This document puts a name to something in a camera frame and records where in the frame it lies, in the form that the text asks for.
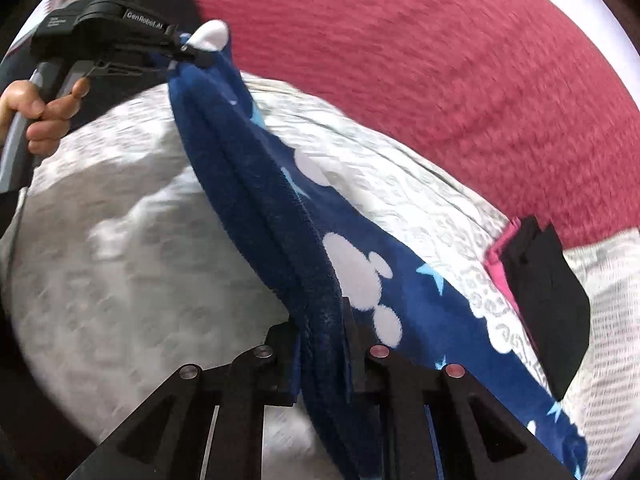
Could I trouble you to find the blue star print fleece pants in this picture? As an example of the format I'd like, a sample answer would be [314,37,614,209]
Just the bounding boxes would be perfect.
[169,21,587,479]

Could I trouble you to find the white grey patterned mattress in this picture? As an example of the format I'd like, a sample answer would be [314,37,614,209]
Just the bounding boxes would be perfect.
[0,70,640,480]

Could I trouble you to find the black folded cloth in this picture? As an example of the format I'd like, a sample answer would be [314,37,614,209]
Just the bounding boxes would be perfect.
[500,216,590,401]

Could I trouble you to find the red textured blanket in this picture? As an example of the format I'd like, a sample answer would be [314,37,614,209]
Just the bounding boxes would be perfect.
[196,0,639,247]

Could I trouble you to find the black folded garment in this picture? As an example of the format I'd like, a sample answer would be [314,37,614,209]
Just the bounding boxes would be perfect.
[70,0,203,131]

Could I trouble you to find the pink folded cloth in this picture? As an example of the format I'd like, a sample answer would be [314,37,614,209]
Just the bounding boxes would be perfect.
[482,223,542,356]

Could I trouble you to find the person's left hand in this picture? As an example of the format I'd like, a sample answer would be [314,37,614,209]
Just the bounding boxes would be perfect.
[1,77,90,158]

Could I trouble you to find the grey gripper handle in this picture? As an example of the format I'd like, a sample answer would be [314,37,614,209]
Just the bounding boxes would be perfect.
[1,58,94,193]

